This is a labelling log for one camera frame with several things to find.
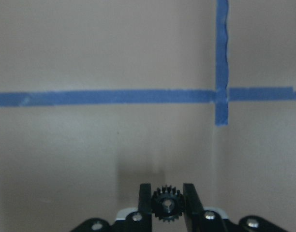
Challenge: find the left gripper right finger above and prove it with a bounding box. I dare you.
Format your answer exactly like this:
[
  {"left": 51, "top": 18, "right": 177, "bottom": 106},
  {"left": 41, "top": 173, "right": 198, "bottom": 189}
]
[{"left": 183, "top": 183, "right": 204, "bottom": 232}]

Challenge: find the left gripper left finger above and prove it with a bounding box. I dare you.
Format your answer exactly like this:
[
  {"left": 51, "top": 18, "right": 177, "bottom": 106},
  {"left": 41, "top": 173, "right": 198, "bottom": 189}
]
[{"left": 138, "top": 183, "right": 152, "bottom": 232}]

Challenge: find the black bearing gear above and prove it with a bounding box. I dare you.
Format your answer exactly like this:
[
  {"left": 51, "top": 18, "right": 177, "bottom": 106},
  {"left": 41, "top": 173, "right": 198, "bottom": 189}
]
[{"left": 151, "top": 185, "right": 185, "bottom": 222}]

